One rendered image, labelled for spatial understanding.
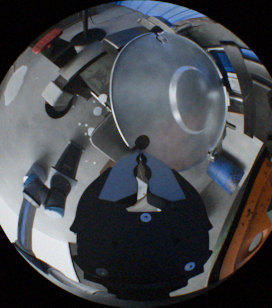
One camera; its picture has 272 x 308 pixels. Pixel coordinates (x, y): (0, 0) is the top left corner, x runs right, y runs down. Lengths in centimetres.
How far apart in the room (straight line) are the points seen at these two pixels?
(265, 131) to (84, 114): 98
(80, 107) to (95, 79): 67
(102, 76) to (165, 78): 16
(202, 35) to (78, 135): 107
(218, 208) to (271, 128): 331
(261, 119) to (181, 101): 13
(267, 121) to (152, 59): 18
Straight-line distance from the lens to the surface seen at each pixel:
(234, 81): 25
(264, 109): 16
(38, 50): 27
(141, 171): 17
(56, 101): 32
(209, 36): 45
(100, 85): 26
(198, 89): 19
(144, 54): 15
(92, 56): 30
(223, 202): 345
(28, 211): 49
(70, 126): 97
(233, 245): 45
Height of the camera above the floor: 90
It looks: 56 degrees down
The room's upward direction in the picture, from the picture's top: 144 degrees clockwise
